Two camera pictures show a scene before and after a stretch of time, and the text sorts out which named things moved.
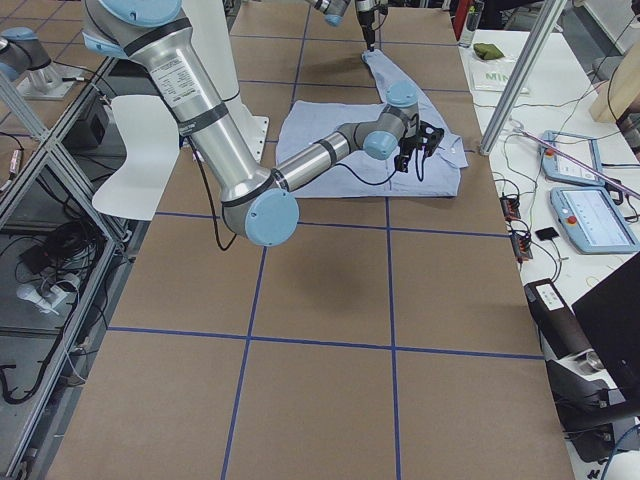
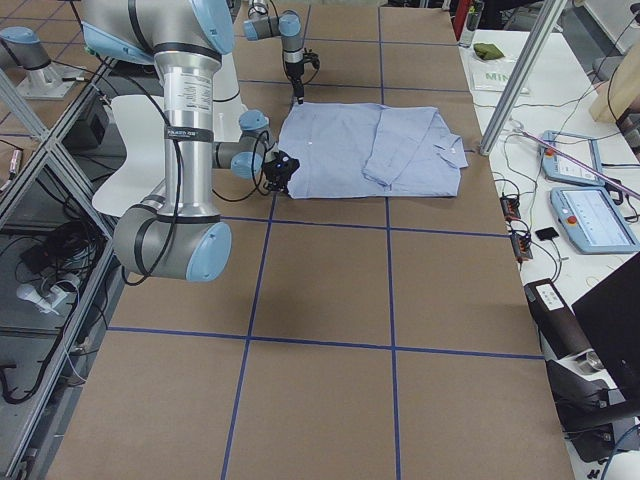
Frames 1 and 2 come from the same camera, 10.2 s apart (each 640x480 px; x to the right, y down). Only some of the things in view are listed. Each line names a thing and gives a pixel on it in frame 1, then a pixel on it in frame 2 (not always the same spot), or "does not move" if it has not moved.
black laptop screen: (610, 315) does not move
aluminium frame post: (544, 26) does not move
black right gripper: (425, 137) to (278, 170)
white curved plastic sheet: (136, 188) does not move
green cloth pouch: (488, 51) does not move
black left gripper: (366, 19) to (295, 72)
